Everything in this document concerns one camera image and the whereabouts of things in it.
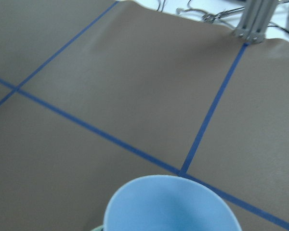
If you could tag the light blue plastic cup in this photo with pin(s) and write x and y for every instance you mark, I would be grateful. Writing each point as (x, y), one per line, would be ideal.
(167, 203)

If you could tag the green handled reach grabber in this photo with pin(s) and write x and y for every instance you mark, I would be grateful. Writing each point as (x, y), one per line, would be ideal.
(223, 14)

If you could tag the aluminium camera post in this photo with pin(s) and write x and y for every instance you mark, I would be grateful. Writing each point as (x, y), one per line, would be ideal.
(255, 19)

